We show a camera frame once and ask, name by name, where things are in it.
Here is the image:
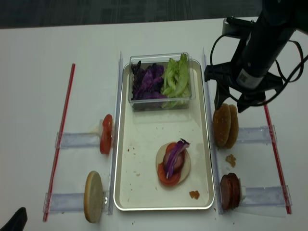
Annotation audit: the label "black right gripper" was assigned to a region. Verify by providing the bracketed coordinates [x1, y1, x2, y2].
[204, 62, 283, 113]

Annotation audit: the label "sesame top bun front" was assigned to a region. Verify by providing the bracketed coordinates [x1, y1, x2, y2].
[212, 103, 231, 147]

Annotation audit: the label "sesame bun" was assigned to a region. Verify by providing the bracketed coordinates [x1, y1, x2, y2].
[225, 104, 239, 149]
[212, 103, 231, 147]

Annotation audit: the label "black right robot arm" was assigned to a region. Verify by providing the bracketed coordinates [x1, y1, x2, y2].
[205, 0, 308, 113]

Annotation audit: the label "green lettuce leaves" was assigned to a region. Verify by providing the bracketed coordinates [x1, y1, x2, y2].
[160, 53, 191, 109]

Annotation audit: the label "upright meat patty rear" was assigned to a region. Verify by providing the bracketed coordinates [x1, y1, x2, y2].
[228, 173, 241, 209]

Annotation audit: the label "upright meat patty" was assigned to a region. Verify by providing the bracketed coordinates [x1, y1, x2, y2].
[228, 173, 241, 209]
[220, 175, 233, 211]

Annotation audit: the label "upright meat patty front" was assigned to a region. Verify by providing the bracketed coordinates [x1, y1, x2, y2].
[220, 175, 233, 211]

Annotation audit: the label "white block behind patties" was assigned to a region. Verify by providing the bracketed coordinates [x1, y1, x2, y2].
[238, 178, 246, 202]

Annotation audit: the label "tomato slice on tray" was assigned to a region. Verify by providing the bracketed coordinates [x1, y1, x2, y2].
[156, 142, 184, 186]

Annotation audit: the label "upright tomato slice rear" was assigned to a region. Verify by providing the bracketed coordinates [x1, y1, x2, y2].
[102, 114, 113, 132]

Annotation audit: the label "upright tomato slice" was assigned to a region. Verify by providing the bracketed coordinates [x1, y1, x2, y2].
[102, 114, 113, 132]
[100, 128, 112, 154]

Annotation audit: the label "upright tomato slice front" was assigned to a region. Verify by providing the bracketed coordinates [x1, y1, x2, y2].
[100, 128, 112, 154]

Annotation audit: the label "sesame top bun rear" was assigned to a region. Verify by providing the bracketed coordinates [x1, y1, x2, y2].
[225, 104, 239, 149]

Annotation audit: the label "clear holder upper right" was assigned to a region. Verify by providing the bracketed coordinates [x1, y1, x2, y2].
[236, 125, 277, 144]

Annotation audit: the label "clear holder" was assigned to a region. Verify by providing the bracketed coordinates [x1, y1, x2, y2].
[240, 186, 293, 206]
[55, 132, 101, 149]
[236, 125, 277, 144]
[42, 192, 108, 214]

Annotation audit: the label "brown crumb on table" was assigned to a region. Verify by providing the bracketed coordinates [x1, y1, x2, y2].
[225, 154, 236, 167]

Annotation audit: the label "clear plastic vegetable box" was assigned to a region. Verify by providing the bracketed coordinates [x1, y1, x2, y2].
[128, 52, 195, 111]

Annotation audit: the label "purple cabbage strip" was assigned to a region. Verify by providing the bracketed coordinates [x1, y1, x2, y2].
[165, 139, 190, 179]

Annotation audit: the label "purple cabbage leaves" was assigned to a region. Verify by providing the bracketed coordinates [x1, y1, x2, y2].
[131, 61, 166, 101]

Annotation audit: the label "bottom bun on tray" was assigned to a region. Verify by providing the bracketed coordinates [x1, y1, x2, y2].
[155, 142, 192, 185]

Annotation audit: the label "beige metal tray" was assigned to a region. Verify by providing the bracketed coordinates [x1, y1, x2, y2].
[113, 60, 215, 211]

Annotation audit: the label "clear holder lower right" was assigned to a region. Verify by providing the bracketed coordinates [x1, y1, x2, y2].
[240, 186, 293, 206]

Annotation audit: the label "brown crumb on tray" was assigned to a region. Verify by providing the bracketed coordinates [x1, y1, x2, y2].
[189, 191, 200, 200]

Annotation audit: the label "right red strip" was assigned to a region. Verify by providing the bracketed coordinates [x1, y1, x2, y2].
[264, 105, 292, 215]

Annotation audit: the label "red strip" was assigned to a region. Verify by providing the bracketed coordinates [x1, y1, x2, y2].
[42, 63, 76, 222]
[264, 105, 292, 215]

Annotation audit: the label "white block behind tomatoes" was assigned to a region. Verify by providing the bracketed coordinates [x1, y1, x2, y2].
[95, 119, 103, 137]

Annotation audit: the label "clear holder upper left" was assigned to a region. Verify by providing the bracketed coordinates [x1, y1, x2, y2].
[55, 132, 101, 149]

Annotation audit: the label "upright bottom bun left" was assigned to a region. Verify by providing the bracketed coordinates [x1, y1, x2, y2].
[84, 171, 103, 223]

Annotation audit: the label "left red strip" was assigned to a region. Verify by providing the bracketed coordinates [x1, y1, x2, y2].
[42, 63, 76, 222]

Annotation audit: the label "clear holder lower left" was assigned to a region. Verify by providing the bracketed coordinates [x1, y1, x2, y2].
[42, 192, 108, 214]

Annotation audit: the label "black object bottom left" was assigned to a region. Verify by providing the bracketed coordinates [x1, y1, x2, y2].
[0, 207, 28, 231]

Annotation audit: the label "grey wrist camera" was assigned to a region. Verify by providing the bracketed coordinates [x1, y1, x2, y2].
[222, 17, 255, 39]

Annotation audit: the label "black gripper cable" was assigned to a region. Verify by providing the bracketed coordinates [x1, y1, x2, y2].
[209, 33, 308, 106]

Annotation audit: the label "right long clear rail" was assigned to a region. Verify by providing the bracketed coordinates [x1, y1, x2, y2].
[202, 48, 223, 215]

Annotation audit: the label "long clear rail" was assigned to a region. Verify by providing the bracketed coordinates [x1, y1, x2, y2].
[202, 48, 223, 215]
[106, 52, 123, 215]

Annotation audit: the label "left long clear rail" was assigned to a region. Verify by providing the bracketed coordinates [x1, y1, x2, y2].
[106, 52, 123, 215]

